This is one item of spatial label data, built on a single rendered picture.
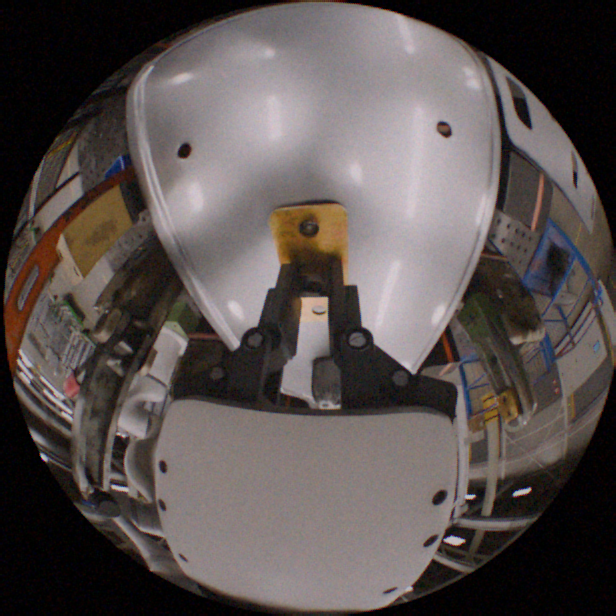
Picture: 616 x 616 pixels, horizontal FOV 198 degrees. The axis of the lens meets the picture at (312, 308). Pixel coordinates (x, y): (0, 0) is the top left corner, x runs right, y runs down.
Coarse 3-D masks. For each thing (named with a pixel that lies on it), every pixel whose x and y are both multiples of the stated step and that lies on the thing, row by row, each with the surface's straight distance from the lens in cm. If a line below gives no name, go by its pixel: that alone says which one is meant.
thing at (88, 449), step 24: (144, 336) 17; (96, 360) 16; (96, 384) 16; (120, 384) 17; (96, 408) 18; (120, 408) 17; (72, 432) 19; (96, 432) 19; (72, 456) 20; (96, 456) 20; (96, 480) 22; (96, 504) 19
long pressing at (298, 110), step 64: (192, 64) 14; (256, 64) 11; (320, 64) 11; (384, 64) 11; (448, 64) 14; (128, 128) 16; (192, 128) 12; (256, 128) 10; (320, 128) 10; (384, 128) 10; (192, 192) 12; (256, 192) 11; (320, 192) 10; (384, 192) 11; (448, 192) 12; (192, 256) 15; (256, 256) 13; (384, 256) 12; (448, 256) 14; (256, 320) 17; (384, 320) 16; (448, 320) 20
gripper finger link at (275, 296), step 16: (288, 272) 10; (272, 288) 11; (288, 288) 9; (272, 304) 9; (288, 304) 9; (272, 320) 8; (288, 320) 9; (272, 336) 9; (288, 336) 9; (272, 352) 8; (288, 352) 10; (224, 368) 9; (272, 368) 9; (224, 384) 8
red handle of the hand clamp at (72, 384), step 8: (120, 336) 17; (128, 336) 17; (120, 344) 16; (128, 344) 17; (112, 352) 17; (120, 352) 17; (128, 352) 17; (88, 360) 21; (112, 360) 18; (80, 368) 23; (72, 376) 24; (80, 376) 23; (64, 384) 28; (72, 384) 25; (80, 384) 24; (72, 392) 26
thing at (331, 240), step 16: (288, 208) 10; (304, 208) 10; (320, 208) 10; (336, 208) 10; (272, 224) 10; (288, 224) 10; (320, 224) 10; (336, 224) 10; (288, 240) 11; (304, 240) 11; (320, 240) 10; (336, 240) 10; (288, 256) 11; (304, 256) 11; (320, 256) 11; (336, 256) 11; (304, 272) 11; (320, 272) 11; (304, 288) 11; (320, 288) 11; (304, 304) 14; (320, 304) 13; (304, 320) 15; (320, 320) 15
